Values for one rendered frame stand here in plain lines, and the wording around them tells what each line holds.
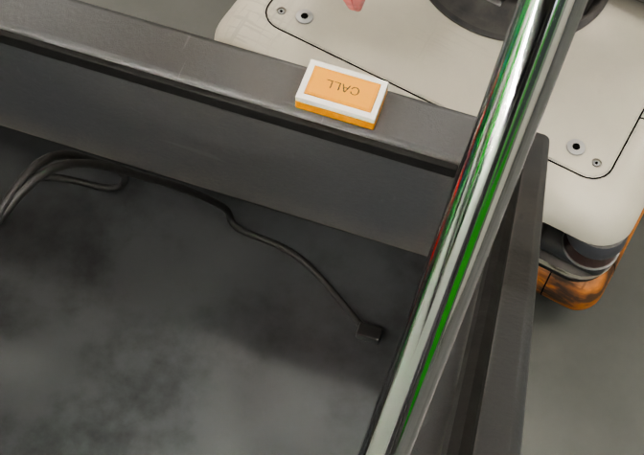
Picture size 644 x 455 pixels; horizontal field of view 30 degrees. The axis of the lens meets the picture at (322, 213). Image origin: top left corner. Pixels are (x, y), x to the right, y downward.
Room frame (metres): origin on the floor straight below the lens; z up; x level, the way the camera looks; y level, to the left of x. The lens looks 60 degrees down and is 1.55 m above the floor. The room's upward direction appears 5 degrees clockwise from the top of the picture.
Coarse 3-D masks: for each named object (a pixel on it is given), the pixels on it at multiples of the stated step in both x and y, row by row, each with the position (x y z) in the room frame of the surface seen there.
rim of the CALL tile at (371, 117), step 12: (312, 60) 0.45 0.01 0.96; (348, 72) 0.44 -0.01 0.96; (300, 84) 0.43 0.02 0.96; (384, 84) 0.43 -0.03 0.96; (300, 96) 0.42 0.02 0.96; (312, 96) 0.42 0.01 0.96; (324, 108) 0.41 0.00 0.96; (336, 108) 0.41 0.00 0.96; (348, 108) 0.41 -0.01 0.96; (372, 120) 0.41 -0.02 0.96
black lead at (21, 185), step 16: (48, 160) 0.32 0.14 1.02; (64, 160) 0.33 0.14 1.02; (80, 160) 0.33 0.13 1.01; (96, 160) 0.34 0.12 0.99; (32, 176) 0.31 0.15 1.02; (48, 176) 0.42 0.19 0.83; (64, 176) 0.42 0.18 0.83; (144, 176) 0.36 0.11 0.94; (16, 192) 0.30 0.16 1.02; (192, 192) 0.39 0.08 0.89; (0, 208) 0.29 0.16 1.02; (224, 208) 0.40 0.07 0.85; (0, 224) 0.29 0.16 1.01; (272, 240) 0.39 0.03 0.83; (368, 336) 0.32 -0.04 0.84
